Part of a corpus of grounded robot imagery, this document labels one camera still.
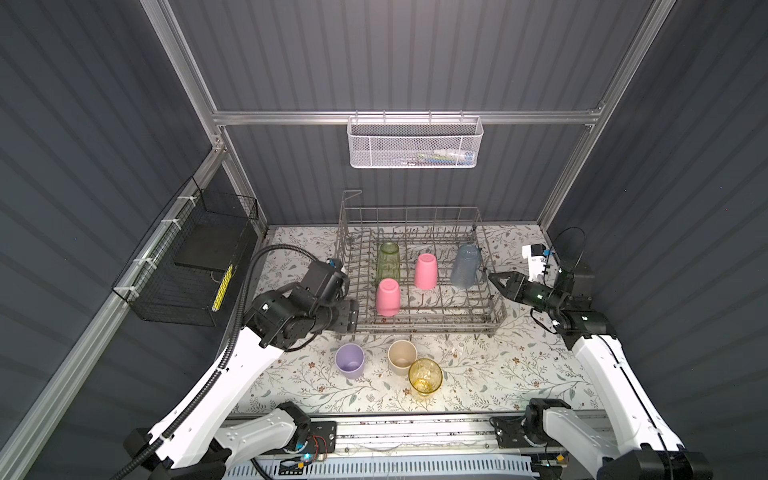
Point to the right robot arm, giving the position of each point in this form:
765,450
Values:
644,446

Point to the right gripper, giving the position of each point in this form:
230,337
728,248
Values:
511,288

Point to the purple cup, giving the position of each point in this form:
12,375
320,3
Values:
350,360

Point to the items in white basket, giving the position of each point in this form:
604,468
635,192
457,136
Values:
448,158

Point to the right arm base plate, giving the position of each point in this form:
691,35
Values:
512,432

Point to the black wire wall basket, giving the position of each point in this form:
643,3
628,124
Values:
175,279

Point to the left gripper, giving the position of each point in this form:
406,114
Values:
348,315

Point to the pink cup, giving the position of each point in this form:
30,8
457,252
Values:
426,272
388,299

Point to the green transparent cup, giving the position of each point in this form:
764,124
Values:
388,262

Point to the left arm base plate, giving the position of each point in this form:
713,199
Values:
314,439

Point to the yellow transparent cup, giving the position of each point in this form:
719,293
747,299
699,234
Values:
425,377

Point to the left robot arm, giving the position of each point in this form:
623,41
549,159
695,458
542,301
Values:
192,441

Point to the beige cup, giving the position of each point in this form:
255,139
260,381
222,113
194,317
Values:
401,355

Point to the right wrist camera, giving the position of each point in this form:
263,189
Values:
537,256

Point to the yellow brush in basket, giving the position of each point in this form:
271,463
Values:
222,290

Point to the pink cup front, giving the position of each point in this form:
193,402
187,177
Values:
426,272

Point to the blue-grey transparent cup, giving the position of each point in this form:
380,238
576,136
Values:
466,266

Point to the white mesh wall basket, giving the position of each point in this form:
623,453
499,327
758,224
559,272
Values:
376,142

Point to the grey wire dish rack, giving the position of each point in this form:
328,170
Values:
438,230

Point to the white vented strip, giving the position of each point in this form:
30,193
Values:
482,466

